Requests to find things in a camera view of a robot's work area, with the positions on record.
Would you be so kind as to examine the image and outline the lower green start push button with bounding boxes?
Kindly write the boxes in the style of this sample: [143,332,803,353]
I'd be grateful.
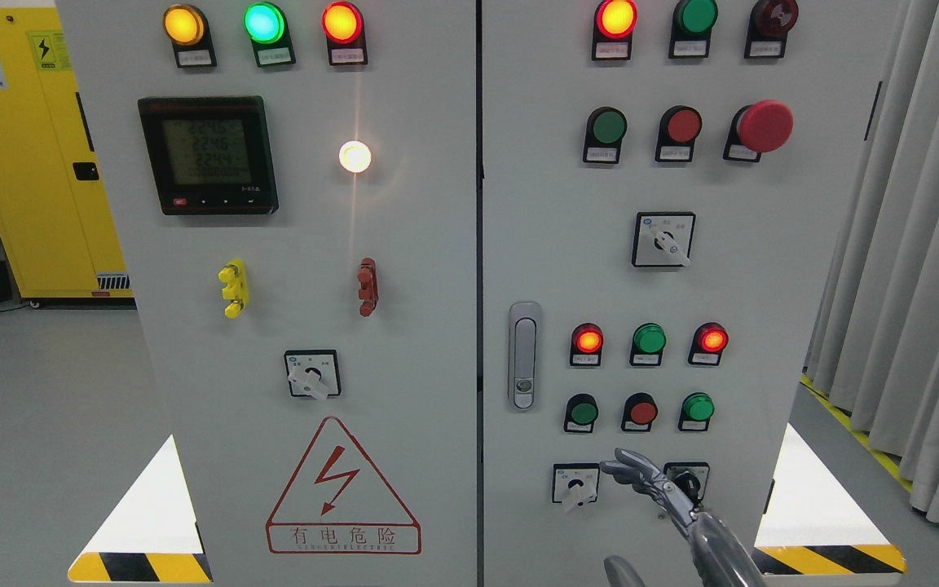
[563,393,599,434]

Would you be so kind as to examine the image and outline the red indicator lamp top left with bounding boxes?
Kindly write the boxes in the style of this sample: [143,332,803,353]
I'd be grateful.
[321,1,368,66]

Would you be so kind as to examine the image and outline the lower left red indicator lamp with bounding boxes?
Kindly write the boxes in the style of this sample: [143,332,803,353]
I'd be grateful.
[569,323,604,368]

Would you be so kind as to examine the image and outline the red push button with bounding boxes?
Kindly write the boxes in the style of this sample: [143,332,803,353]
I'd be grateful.
[621,391,659,432]
[655,105,702,163]

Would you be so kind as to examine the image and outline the white glowing indicator lamp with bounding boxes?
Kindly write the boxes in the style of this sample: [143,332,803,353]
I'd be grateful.
[337,139,373,174]

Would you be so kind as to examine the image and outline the dark red buzzer lamp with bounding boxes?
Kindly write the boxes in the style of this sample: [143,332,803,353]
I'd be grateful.
[743,0,799,60]

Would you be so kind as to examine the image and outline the red indicator lamp top right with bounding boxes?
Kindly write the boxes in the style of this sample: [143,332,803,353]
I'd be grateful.
[590,0,638,62]

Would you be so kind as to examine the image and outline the upper right rotary selector switch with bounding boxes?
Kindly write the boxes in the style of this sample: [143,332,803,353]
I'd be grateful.
[631,211,697,270]

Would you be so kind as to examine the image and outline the grey electrical control cabinet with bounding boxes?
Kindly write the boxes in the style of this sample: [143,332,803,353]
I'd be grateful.
[57,1,908,586]

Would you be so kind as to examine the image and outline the black key selector switch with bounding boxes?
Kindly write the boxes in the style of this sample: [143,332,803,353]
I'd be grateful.
[663,461,711,506]

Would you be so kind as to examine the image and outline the lower red push button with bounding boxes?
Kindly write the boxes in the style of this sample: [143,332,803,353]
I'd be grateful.
[621,391,659,432]

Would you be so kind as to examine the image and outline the red indicator lamp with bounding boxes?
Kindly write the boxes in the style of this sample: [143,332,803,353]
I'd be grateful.
[321,1,368,66]
[688,322,728,367]
[590,0,638,62]
[569,323,604,368]

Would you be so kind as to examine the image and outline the red electrical danger warning sticker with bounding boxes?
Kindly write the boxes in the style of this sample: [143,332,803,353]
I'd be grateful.
[265,416,422,556]

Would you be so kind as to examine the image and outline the yellow terminal connector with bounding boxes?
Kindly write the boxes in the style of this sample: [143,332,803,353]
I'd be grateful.
[218,258,249,320]

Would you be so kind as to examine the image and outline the upper red push button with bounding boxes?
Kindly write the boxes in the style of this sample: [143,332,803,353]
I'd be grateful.
[655,105,702,163]

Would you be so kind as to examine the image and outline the grey robotic right hand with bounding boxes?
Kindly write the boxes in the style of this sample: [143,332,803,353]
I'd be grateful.
[599,448,697,539]

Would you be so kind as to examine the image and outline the yellow indicator lamp top left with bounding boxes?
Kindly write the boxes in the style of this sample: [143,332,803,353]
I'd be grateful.
[163,4,217,69]

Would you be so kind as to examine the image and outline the red emergency stop mushroom button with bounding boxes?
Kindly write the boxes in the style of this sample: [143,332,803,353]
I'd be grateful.
[722,99,795,163]

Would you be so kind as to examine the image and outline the grey cabinet door handle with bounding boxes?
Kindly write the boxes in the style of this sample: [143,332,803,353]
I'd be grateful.
[507,302,543,410]

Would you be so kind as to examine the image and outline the green indicator lamp top right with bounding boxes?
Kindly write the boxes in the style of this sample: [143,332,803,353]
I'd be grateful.
[668,0,719,60]

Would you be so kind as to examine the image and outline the black digital power meter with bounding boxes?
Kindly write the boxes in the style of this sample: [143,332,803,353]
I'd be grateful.
[138,95,279,215]

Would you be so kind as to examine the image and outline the green indicator lamp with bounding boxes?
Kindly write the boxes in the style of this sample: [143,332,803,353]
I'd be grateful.
[628,322,668,368]
[242,2,297,68]
[668,0,719,60]

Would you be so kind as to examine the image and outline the red terminal connector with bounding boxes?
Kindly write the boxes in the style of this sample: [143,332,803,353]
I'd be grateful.
[355,257,379,317]

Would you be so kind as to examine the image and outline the green indicator lamp top left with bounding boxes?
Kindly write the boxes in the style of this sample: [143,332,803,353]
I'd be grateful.
[242,2,297,68]

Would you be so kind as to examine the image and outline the lower middle green indicator lamp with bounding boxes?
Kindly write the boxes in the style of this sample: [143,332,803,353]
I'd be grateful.
[628,322,668,368]

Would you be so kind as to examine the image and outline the yellow safety storage cabinet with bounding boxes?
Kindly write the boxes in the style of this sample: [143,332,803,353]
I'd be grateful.
[0,7,133,300]

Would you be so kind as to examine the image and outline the lower right red indicator lamp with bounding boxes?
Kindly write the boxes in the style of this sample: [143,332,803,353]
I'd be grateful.
[688,322,728,367]

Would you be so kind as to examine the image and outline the lower right green push button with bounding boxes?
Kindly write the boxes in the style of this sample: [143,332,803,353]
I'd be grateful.
[677,391,716,432]

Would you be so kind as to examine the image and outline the upper green push button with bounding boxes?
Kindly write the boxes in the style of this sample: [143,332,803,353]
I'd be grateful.
[582,105,628,165]

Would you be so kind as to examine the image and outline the bottom left rotary selector switch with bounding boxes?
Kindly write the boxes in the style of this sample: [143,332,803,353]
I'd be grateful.
[551,463,601,513]

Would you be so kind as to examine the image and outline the left door rotary selector switch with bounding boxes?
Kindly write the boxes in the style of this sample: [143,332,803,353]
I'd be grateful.
[283,350,342,400]

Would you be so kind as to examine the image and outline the grey curtain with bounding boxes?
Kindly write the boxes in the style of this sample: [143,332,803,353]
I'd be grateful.
[806,1,939,523]

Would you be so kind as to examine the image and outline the grey robot left hand tip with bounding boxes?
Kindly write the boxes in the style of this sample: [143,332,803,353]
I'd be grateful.
[603,556,646,587]

